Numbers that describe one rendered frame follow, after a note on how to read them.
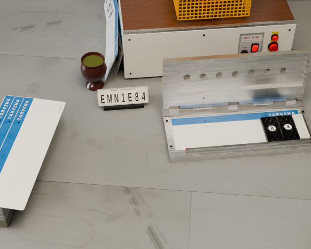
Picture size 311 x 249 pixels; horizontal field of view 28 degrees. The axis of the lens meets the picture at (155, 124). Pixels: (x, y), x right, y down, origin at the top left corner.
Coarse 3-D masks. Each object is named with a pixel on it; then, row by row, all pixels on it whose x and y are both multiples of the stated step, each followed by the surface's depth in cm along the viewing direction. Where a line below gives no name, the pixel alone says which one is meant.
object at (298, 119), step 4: (292, 116) 189; (296, 116) 189; (300, 116) 189; (296, 120) 188; (300, 120) 188; (296, 124) 187; (300, 124) 187; (304, 124) 187; (300, 128) 186; (304, 128) 186; (300, 132) 185; (304, 132) 185; (308, 132) 185; (300, 136) 184; (304, 136) 184; (308, 136) 184
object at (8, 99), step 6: (6, 96) 186; (12, 96) 186; (6, 102) 185; (0, 108) 183; (6, 108) 183; (0, 114) 181; (0, 120) 179; (0, 210) 159; (6, 210) 163; (12, 210) 167; (0, 216) 161; (6, 216) 163; (0, 222) 163; (6, 222) 163
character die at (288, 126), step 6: (282, 120) 188; (288, 120) 188; (282, 126) 187; (288, 126) 186; (294, 126) 186; (282, 132) 185; (288, 132) 185; (294, 132) 185; (288, 138) 183; (294, 138) 183
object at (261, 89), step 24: (168, 72) 181; (192, 72) 184; (216, 72) 185; (240, 72) 185; (288, 72) 187; (168, 96) 187; (192, 96) 188; (216, 96) 189; (240, 96) 190; (264, 96) 191; (288, 96) 192
